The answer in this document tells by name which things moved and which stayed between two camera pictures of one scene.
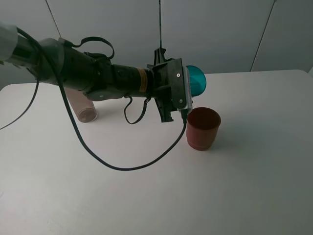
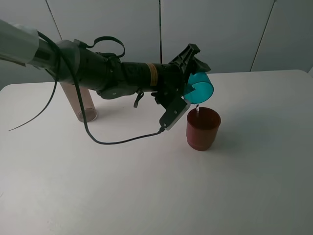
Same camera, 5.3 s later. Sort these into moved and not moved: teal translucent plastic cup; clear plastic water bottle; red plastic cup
Moved: teal translucent plastic cup
Not moved: clear plastic water bottle; red plastic cup
